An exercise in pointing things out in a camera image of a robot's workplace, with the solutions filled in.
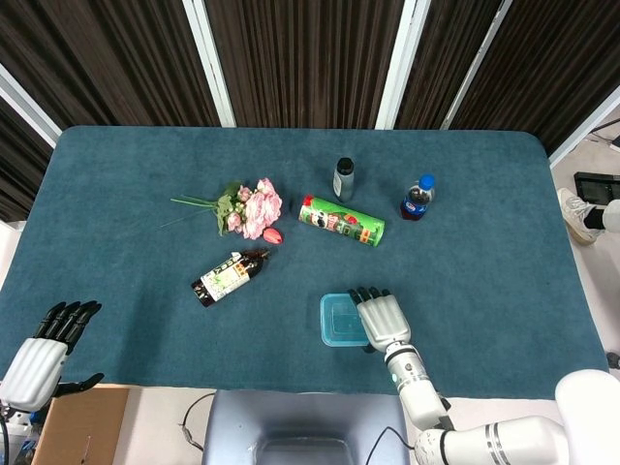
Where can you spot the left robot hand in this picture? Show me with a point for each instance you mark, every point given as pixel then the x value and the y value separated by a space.
pixel 31 368

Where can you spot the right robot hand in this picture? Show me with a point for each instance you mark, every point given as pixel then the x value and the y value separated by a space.
pixel 385 322

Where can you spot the blue translucent container lid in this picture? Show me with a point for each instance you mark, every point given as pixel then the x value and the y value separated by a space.
pixel 339 319

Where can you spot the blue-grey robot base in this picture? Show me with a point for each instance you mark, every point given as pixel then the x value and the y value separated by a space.
pixel 305 421

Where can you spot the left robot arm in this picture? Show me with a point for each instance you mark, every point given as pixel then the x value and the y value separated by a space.
pixel 21 417

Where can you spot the cardboard box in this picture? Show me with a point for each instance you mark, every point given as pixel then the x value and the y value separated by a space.
pixel 82 426

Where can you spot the green Pringles can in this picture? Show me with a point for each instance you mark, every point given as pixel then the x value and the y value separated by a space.
pixel 339 222

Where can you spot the Pepsi bottle with blue cap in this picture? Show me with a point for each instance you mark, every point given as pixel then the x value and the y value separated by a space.
pixel 415 201

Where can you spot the teal tablecloth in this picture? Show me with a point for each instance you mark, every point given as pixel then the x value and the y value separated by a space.
pixel 145 315

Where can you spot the red tulip bud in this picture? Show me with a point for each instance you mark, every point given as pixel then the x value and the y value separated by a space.
pixel 272 236

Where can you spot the grey bottle with black cap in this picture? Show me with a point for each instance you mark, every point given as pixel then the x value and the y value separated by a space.
pixel 343 181

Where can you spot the brown tea bottle with label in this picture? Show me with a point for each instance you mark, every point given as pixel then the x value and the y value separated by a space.
pixel 225 278

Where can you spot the pink artificial flower bouquet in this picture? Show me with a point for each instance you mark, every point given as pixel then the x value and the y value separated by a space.
pixel 261 208

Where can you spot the brown slatted partition panel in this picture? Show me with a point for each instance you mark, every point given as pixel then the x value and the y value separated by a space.
pixel 547 63
pixel 19 160
pixel 121 58
pixel 305 58
pixel 445 58

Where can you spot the white sneaker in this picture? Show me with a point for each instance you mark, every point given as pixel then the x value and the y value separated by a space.
pixel 574 208

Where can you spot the dark caster wheel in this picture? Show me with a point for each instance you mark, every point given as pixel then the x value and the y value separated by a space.
pixel 613 361

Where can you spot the black flat device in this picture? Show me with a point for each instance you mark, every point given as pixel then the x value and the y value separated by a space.
pixel 593 186

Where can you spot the person's leg with black sock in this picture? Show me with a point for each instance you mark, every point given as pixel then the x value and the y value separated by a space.
pixel 610 213

